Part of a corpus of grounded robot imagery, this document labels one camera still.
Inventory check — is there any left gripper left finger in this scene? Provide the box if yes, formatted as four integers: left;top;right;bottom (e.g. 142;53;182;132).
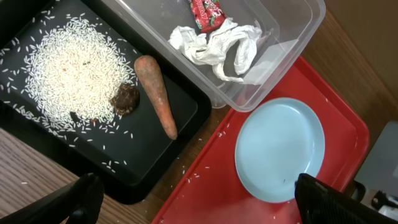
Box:
1;174;104;224

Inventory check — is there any white rice pile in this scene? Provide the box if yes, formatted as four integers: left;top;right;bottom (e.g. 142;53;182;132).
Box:
0;11;139;174

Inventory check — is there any light blue plate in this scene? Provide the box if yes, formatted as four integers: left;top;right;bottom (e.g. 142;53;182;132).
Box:
234;98;325;203

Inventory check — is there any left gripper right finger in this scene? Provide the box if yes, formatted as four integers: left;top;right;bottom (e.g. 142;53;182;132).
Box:
295;173;397;224

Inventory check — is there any orange carrot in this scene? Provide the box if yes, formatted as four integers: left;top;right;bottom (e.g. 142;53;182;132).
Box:
134;55;178;140

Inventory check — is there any white napkin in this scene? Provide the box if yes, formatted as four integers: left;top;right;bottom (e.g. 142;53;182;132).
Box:
169;17;262;83

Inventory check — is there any black plastic bin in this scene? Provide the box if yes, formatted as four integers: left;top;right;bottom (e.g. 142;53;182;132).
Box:
1;1;211;204

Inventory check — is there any red serving tray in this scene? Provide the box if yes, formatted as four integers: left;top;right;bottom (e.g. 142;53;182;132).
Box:
153;58;369;224

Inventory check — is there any grey dishwasher rack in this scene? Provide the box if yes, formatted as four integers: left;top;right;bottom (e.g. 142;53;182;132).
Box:
354;120;398;200

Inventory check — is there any clear plastic bin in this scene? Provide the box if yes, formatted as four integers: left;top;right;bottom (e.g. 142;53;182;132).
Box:
104;0;326;112

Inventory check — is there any brown food scrap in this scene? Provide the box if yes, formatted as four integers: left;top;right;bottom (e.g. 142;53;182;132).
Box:
110;83;140;116

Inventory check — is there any red sauce packet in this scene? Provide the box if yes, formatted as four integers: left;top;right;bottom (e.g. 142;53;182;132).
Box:
189;0;227;33

